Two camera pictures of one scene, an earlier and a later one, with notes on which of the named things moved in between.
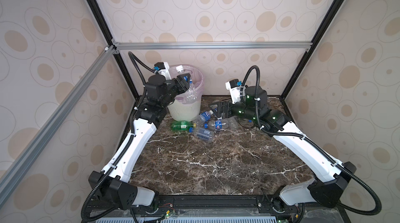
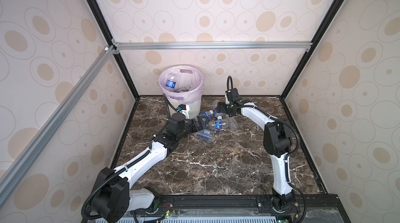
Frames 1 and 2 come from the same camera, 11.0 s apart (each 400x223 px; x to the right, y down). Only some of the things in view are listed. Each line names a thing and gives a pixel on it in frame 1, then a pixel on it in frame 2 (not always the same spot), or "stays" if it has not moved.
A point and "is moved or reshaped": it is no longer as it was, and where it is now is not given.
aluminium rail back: (213, 45) stays
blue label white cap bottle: (191, 93) is moved or reshaped
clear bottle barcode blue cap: (201, 133) stays
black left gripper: (180, 83) → (201, 126)
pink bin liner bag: (197, 77) stays
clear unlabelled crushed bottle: (233, 122) stays
